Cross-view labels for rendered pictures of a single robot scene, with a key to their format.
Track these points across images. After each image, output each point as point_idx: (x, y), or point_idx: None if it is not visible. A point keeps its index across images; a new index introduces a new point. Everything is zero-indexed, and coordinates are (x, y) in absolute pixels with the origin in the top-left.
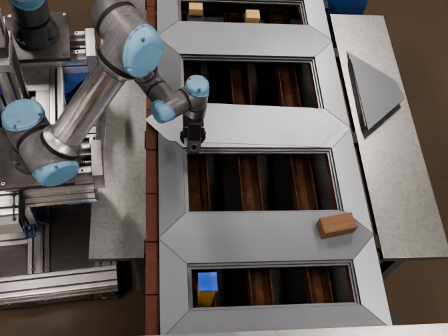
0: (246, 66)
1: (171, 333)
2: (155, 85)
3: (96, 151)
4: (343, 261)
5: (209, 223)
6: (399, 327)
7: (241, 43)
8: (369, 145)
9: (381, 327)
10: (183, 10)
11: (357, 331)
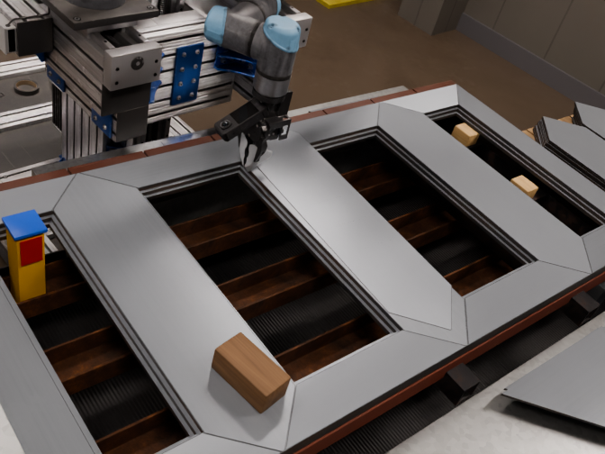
0: (449, 222)
1: None
2: (247, 1)
3: (141, 46)
4: (190, 422)
5: (139, 215)
6: (19, 453)
7: (461, 176)
8: (482, 418)
9: (1, 416)
10: None
11: None
